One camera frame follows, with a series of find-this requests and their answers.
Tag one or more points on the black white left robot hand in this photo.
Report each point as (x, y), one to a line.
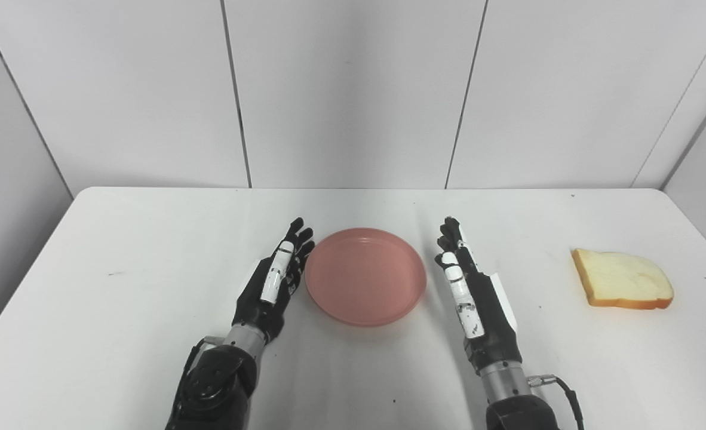
(263, 298)

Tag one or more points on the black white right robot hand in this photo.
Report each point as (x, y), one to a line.
(484, 316)

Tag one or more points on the pink round plate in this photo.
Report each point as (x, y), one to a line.
(365, 278)

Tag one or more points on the slice of white bread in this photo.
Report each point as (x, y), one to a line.
(622, 278)

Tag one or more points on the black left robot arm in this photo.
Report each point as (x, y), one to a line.
(215, 382)

